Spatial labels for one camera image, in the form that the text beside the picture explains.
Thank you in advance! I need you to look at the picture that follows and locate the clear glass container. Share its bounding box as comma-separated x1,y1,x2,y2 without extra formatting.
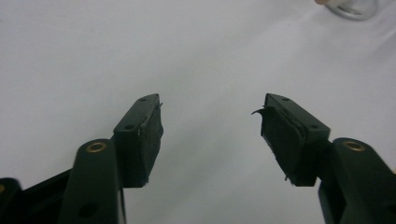
315,0,380,21

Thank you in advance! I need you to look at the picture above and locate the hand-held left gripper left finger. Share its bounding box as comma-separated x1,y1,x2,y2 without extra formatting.
57,92,164,224

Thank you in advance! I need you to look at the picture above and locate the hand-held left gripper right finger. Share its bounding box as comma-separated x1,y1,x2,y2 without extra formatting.
251,92,396,224

